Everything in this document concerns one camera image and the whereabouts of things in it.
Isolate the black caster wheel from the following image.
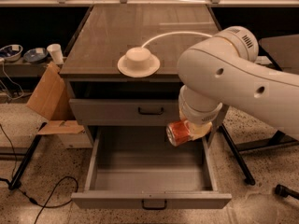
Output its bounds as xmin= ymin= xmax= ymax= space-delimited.
xmin=275 ymin=184 xmax=299 ymax=200

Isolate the white paper cup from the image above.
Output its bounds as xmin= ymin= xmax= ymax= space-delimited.
xmin=47 ymin=44 xmax=64 ymax=64

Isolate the black table leg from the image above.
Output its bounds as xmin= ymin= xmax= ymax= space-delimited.
xmin=219 ymin=125 xmax=255 ymax=186
xmin=8 ymin=134 xmax=42 ymax=190

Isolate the open grey middle drawer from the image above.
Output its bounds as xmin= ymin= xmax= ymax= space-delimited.
xmin=72 ymin=126 xmax=232 ymax=210

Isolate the blue patterned bowl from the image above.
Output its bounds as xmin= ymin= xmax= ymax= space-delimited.
xmin=23 ymin=48 xmax=49 ymax=63

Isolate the black table leg right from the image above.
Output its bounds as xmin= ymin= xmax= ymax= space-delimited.
xmin=219 ymin=125 xmax=255 ymax=186

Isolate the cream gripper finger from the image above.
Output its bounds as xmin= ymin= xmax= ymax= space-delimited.
xmin=188 ymin=122 xmax=212 ymax=140

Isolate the white blue bowl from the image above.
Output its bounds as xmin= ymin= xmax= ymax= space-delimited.
xmin=0 ymin=44 xmax=23 ymax=62

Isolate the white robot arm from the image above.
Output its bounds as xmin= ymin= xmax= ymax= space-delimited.
xmin=178 ymin=26 xmax=299 ymax=140

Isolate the white upside-down bowl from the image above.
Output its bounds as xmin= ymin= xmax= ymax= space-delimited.
xmin=117 ymin=47 xmax=160 ymax=77

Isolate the dark side table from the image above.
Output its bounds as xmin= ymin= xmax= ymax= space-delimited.
xmin=259 ymin=35 xmax=299 ymax=75

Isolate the closed grey top drawer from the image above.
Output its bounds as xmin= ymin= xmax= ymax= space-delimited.
xmin=69 ymin=99 xmax=179 ymax=126

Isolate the brown cardboard box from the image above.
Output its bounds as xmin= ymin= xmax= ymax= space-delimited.
xmin=26 ymin=62 xmax=93 ymax=148

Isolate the black table leg left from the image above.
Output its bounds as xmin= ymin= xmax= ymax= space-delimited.
xmin=8 ymin=134 xmax=42 ymax=190

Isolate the grey drawer cabinet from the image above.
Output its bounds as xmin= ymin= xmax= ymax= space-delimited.
xmin=61 ymin=4 xmax=220 ymax=137

